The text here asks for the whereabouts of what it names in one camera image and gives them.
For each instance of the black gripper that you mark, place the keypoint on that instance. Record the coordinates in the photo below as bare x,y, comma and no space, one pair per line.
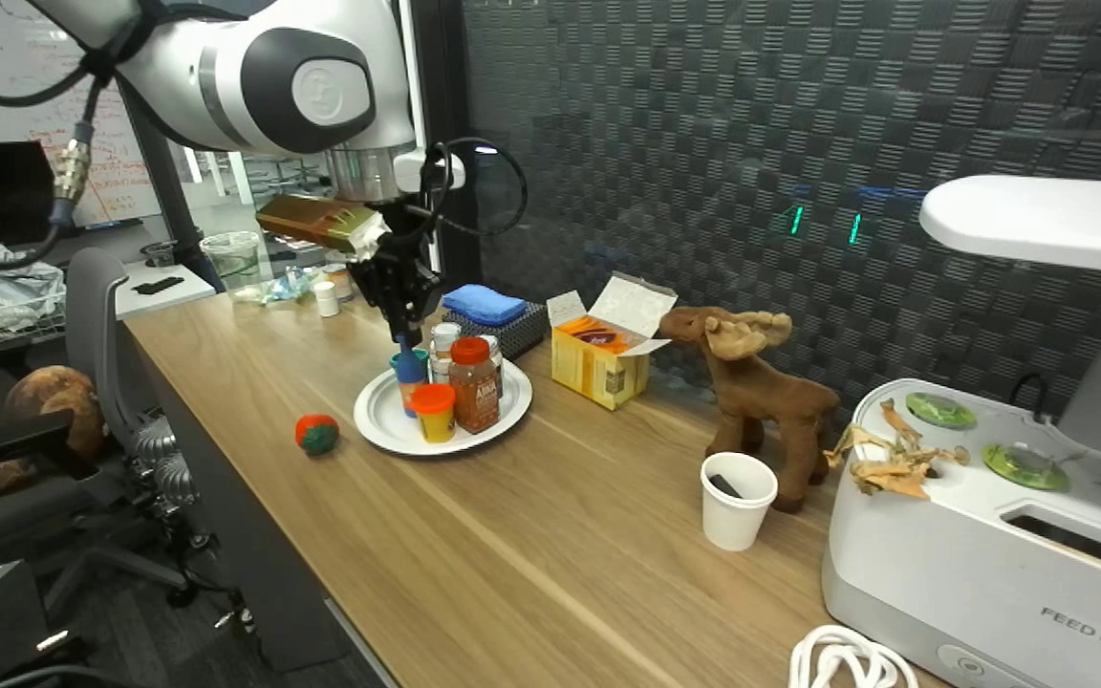
398,263

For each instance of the white pill bottle black print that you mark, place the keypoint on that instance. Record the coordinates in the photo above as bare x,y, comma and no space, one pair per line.
445,342

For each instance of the blue toy bottle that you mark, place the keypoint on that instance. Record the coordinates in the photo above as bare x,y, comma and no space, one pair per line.
411,367

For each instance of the yellow tub orange lid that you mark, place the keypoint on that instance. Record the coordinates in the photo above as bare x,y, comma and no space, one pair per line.
435,416

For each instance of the spice bottle orange lid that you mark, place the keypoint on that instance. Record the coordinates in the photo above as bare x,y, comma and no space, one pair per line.
476,396

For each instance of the orange red ball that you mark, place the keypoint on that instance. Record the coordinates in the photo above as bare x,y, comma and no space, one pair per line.
320,439

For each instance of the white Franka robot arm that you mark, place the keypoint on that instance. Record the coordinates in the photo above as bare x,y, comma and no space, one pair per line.
245,80

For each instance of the small white cup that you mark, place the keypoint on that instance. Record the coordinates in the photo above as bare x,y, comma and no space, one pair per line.
328,299

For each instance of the blue sponge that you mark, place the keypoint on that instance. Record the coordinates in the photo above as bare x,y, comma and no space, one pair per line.
489,306

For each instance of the white paper plate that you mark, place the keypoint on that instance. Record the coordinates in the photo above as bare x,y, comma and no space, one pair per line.
380,421

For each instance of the gray mesh box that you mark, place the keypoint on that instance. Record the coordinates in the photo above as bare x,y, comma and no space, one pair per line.
519,337

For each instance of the yellow cardboard box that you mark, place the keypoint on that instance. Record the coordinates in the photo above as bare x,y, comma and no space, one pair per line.
601,367

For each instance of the small black flat device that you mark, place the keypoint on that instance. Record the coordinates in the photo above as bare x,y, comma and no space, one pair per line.
159,283

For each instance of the gray office chair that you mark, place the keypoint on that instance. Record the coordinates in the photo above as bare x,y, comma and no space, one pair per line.
97,356

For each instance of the brown furry object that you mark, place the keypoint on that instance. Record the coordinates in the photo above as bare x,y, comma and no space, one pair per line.
57,396

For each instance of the brown moose plush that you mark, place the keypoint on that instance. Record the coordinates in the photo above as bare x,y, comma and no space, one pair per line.
768,406

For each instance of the white paper cup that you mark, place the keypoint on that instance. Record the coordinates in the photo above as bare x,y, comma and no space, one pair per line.
736,518

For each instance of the crumpled gray white cloth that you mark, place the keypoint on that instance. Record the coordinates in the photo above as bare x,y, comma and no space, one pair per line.
1,306

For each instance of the dried brown plant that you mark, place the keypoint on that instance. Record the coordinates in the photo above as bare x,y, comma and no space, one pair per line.
888,476

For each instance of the green pod lid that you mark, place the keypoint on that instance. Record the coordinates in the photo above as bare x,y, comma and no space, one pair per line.
1026,467
938,411

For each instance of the white hydroponic appliance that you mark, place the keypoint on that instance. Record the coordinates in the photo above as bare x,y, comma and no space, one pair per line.
956,560

